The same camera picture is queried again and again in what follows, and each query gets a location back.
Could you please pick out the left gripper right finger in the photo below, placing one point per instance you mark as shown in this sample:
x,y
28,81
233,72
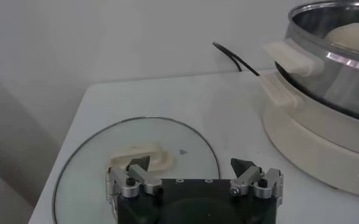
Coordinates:
x,y
246,179

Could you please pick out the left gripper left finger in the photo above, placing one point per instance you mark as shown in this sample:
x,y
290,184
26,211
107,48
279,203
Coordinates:
x,y
142,179

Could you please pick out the round glass pot lid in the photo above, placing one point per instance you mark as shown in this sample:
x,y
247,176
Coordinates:
x,y
90,170

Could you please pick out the white steamed baozi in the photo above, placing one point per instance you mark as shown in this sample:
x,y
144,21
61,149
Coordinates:
x,y
353,38

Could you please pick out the steel perforated steamer basket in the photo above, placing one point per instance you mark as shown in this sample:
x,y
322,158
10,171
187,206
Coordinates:
x,y
328,79

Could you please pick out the cream electric cooker base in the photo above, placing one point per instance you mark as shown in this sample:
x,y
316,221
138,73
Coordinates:
x,y
313,146

